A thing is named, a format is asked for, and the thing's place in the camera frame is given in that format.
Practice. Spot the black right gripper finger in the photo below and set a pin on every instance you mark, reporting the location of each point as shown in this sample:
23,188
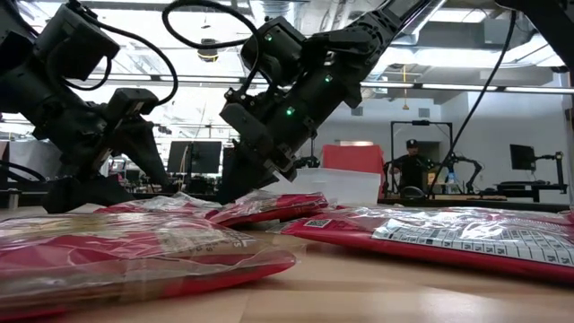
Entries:
242,179

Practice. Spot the black desk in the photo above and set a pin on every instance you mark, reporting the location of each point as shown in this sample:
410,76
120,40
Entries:
533,188

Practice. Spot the dark fabric screen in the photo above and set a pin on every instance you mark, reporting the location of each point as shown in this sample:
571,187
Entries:
31,157

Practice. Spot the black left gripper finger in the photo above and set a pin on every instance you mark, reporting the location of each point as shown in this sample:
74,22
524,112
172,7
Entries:
85,193
145,157

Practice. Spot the small black monitor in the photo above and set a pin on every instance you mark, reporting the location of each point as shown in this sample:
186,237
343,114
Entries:
522,157

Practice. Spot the red popcorn bag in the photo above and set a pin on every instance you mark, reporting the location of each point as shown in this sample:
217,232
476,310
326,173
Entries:
157,204
269,206
448,238
134,255

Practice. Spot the long ceiling light strip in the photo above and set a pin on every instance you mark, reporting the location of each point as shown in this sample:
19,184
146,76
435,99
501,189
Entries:
448,86

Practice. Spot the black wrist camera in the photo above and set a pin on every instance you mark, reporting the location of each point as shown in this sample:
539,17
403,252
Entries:
132,102
244,125

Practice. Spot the black office chair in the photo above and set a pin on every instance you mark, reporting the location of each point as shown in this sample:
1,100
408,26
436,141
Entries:
412,193

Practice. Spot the black ceiling dome camera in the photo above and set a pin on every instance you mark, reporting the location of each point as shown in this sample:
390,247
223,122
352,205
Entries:
207,53

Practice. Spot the black metal frame stand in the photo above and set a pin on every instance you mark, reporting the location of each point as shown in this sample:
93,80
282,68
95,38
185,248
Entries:
421,122

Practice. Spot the translucent white plastic bin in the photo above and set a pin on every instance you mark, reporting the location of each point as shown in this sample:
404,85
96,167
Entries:
341,184

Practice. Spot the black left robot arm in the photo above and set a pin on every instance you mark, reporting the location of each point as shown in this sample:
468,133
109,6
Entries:
45,67

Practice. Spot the grey metal bracket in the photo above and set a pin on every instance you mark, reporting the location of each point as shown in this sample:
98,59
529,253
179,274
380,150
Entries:
13,198

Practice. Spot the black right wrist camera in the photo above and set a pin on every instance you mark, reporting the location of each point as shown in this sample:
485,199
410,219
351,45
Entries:
244,125

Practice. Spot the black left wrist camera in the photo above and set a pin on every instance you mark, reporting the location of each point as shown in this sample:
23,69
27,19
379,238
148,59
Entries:
132,102

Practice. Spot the person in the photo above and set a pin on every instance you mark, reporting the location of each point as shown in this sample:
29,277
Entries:
410,166

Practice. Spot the black background robot arm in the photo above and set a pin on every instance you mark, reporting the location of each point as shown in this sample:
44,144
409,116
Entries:
466,160

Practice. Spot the blue water bottle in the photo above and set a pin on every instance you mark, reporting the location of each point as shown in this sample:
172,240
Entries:
453,178

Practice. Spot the orange plastic bin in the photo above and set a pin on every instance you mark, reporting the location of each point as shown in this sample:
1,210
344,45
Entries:
354,157

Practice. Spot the black table edge rail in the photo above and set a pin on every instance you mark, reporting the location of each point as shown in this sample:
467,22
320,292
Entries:
493,205

